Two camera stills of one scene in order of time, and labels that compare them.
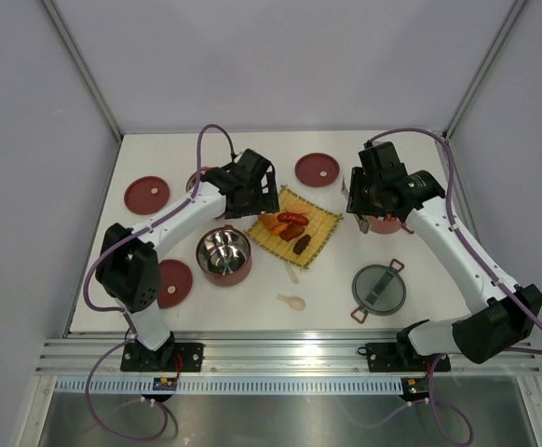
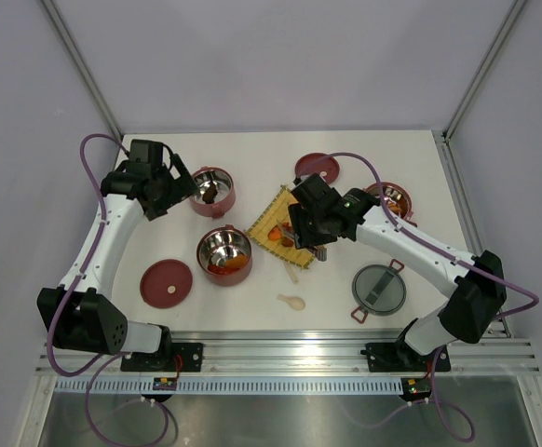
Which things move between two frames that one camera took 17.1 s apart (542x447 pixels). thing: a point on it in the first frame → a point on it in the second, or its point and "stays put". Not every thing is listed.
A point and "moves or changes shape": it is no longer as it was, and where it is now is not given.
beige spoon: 295,303 stays put
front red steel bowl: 224,255 stays put
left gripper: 268,203 → 182,187
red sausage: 295,218 moves or changes shape
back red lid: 317,169 stays put
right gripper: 355,201 → 298,215
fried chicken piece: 269,220 → 237,262
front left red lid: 175,283 stays put
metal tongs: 363,222 moves or changes shape
